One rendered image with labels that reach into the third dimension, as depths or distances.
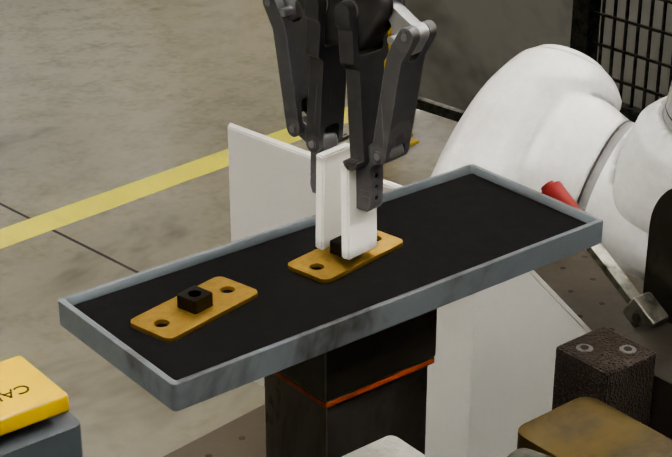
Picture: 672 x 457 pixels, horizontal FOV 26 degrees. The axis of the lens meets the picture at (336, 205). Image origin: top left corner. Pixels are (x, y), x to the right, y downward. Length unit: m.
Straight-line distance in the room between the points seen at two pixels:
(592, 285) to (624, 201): 0.44
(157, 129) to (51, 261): 0.94
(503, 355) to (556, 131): 0.26
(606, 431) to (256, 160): 0.75
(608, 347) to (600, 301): 0.94
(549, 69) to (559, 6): 2.19
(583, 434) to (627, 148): 0.66
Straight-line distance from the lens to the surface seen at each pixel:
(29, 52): 5.32
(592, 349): 1.03
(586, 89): 1.66
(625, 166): 1.58
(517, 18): 3.94
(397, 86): 0.91
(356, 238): 0.98
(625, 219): 1.59
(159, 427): 2.99
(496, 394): 1.54
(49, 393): 0.86
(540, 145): 1.62
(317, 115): 0.97
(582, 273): 2.04
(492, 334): 1.50
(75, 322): 0.94
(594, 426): 0.98
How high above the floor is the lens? 1.60
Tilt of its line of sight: 24 degrees down
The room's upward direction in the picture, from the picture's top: straight up
